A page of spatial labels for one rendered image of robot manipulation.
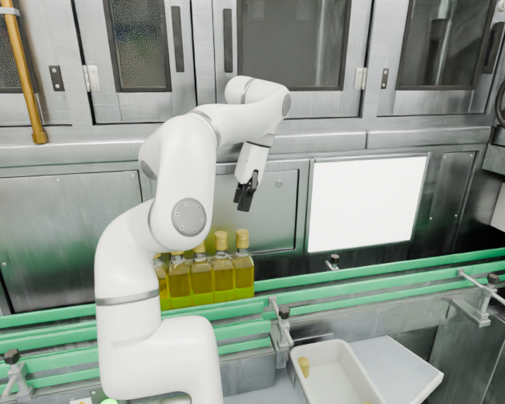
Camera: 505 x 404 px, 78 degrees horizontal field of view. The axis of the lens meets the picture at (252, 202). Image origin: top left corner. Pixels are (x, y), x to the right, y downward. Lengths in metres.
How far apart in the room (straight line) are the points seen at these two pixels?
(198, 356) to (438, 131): 1.01
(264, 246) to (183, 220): 0.65
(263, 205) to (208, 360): 0.60
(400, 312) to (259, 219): 0.55
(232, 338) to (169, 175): 0.55
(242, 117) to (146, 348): 0.40
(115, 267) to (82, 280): 0.66
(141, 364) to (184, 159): 0.27
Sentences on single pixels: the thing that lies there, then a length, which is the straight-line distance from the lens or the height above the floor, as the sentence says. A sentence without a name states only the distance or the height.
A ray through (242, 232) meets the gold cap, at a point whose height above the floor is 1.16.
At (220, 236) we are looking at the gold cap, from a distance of 0.83.
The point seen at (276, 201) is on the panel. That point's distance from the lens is 0.98.
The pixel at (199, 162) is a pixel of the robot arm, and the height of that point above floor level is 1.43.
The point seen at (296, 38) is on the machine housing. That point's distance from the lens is 0.98.
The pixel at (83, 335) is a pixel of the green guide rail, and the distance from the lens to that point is 0.94.
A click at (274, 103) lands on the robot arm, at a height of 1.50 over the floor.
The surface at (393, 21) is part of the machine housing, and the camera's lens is 1.12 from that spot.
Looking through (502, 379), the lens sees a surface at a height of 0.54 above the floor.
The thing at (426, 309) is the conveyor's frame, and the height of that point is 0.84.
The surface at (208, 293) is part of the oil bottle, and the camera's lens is 0.90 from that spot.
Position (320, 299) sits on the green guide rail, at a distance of 1.01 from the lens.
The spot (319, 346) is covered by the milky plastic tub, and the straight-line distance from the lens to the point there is 1.00.
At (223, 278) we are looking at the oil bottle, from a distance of 0.88.
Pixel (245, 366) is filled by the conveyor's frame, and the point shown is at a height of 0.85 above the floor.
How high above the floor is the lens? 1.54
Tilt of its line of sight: 21 degrees down
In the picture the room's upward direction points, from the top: straight up
